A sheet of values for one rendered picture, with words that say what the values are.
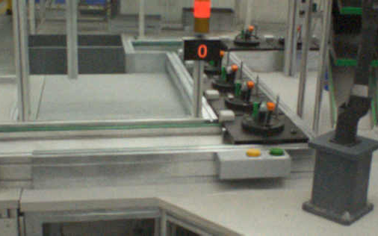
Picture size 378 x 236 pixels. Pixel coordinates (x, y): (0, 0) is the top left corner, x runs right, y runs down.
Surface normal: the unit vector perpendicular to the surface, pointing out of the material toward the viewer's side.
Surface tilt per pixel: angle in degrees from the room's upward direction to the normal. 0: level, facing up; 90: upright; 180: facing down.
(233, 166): 90
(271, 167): 90
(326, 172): 90
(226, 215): 0
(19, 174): 90
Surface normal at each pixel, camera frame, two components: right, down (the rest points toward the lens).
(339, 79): 0.01, -0.45
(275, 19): 0.04, 0.31
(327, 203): -0.67, 0.21
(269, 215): 0.03, -0.95
